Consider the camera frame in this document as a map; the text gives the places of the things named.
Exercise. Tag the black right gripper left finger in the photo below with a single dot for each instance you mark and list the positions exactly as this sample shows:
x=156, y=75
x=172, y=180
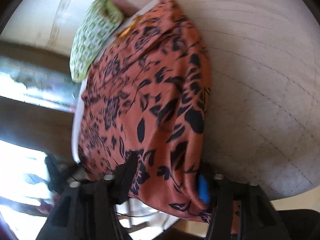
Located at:
x=87, y=209

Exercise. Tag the bright window with frame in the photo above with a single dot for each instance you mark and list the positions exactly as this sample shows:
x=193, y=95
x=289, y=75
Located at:
x=37, y=107

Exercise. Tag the orange black floral garment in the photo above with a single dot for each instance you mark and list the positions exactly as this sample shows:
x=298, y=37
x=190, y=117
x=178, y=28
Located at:
x=147, y=96

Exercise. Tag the pink quilted bed mattress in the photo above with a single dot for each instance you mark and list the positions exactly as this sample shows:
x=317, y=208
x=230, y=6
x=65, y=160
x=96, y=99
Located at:
x=261, y=125

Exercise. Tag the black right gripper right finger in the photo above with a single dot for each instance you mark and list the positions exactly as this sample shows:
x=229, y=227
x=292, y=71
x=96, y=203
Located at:
x=238, y=211

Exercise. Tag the green white patterned pillow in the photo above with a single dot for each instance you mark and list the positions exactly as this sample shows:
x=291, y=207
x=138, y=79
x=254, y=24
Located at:
x=100, y=22

